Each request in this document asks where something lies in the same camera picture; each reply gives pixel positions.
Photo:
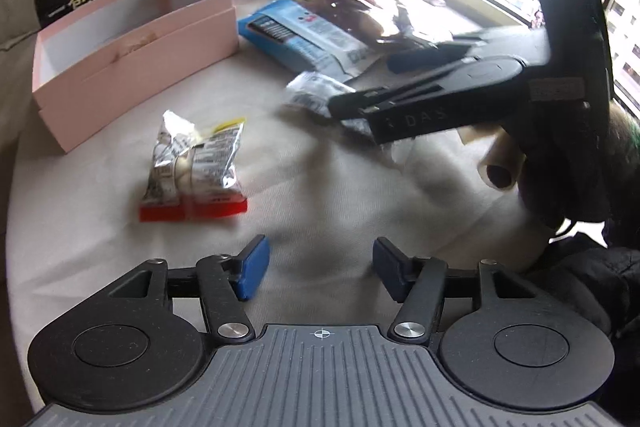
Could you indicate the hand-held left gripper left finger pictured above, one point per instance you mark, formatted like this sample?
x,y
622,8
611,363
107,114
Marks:
x,y
252,267

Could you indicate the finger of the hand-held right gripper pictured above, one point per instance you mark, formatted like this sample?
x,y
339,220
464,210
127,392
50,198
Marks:
x,y
415,59
350,104

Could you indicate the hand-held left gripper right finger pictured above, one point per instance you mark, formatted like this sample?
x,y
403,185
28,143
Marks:
x,y
387,267

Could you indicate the small silver snack packet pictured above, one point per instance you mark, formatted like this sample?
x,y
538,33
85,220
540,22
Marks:
x,y
312,92

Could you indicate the blue and white snack packet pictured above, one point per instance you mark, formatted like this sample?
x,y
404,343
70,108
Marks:
x,y
295,32

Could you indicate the pink cardboard box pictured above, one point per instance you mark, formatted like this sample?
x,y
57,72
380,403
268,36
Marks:
x,y
150,52

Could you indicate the person's right hand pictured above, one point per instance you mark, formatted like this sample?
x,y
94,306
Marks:
x,y
555,167

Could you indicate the dark red snack packet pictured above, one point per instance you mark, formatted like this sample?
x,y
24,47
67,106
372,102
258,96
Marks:
x,y
350,7

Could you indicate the silver snack packet red edge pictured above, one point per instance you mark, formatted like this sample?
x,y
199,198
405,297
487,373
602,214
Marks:
x,y
195,167

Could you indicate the beige cardboard tube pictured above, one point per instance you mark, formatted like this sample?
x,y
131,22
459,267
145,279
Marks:
x,y
492,164

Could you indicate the black puffy jacket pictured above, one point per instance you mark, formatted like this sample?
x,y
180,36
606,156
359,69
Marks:
x,y
590,287

